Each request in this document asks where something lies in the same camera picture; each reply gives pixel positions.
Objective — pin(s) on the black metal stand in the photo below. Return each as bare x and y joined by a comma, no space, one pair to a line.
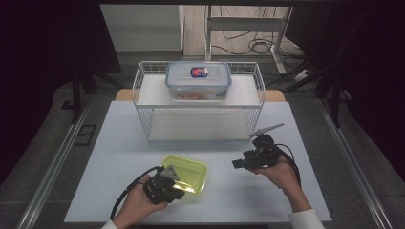
334,105
76,95

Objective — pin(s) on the clear lidded food container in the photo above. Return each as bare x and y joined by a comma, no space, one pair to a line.
198,81

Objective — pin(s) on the white cabinet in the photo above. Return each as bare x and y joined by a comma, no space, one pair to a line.
143,27

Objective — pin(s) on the person's left hand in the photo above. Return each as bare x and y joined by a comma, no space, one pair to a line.
137,200

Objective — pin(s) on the yellow-green plastic tray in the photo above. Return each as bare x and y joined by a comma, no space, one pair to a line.
189,173

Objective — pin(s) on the white power strip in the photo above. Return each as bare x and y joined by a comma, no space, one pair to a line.
301,75

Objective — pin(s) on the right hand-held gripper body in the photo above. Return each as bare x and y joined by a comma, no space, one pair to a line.
264,151

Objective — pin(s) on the metal floor rail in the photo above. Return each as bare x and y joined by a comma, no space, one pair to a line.
350,162
52,165

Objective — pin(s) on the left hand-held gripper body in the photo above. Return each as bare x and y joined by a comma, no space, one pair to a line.
160,189

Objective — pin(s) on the person's right hand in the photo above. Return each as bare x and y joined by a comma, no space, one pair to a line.
280,175

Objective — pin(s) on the white metal desk frame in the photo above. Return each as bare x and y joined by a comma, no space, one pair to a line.
245,25

